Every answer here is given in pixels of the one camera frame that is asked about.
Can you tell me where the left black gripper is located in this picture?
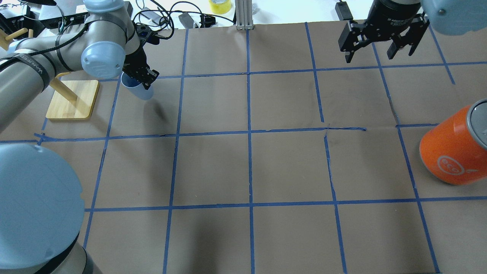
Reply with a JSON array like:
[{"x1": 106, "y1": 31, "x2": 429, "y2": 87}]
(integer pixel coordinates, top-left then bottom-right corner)
[{"x1": 123, "y1": 46, "x2": 159, "y2": 90}]

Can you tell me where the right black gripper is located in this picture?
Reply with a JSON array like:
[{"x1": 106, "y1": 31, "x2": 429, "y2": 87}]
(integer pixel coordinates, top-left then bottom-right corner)
[{"x1": 339, "y1": 0, "x2": 430, "y2": 64}]

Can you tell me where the light blue plastic cup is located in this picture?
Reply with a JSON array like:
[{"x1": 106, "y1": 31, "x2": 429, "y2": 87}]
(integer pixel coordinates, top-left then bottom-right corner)
[{"x1": 121, "y1": 72, "x2": 154, "y2": 100}]

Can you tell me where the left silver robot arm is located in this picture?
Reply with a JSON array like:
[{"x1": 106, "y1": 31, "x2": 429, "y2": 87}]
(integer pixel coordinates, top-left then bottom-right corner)
[{"x1": 0, "y1": 0, "x2": 159, "y2": 274}]

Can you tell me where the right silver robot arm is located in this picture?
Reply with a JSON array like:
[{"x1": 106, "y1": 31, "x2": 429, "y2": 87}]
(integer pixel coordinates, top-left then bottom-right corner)
[{"x1": 335, "y1": 0, "x2": 487, "y2": 64}]

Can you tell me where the wooden cup stand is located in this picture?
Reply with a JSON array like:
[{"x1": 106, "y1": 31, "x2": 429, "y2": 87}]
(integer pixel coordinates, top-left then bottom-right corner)
[{"x1": 0, "y1": 26, "x2": 95, "y2": 130}]

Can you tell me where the black power adapter brick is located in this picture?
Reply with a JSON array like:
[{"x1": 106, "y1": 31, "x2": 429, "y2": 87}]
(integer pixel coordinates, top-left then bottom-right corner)
[{"x1": 334, "y1": 0, "x2": 353, "y2": 21}]

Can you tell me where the yellow tape roll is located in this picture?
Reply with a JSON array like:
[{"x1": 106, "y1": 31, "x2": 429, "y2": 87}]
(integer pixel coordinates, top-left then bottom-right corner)
[{"x1": 208, "y1": 0, "x2": 232, "y2": 14}]

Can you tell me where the orange can with grey lid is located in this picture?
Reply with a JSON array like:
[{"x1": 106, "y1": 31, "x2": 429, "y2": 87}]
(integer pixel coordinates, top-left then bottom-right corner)
[{"x1": 419, "y1": 99, "x2": 487, "y2": 185}]

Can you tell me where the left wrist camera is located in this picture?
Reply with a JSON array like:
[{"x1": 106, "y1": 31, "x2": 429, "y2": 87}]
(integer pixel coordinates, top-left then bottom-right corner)
[{"x1": 134, "y1": 23, "x2": 161, "y2": 46}]

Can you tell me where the aluminium frame post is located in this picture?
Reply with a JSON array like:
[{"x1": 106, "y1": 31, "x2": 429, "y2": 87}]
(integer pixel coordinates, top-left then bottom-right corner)
[{"x1": 235, "y1": 0, "x2": 254, "y2": 30}]

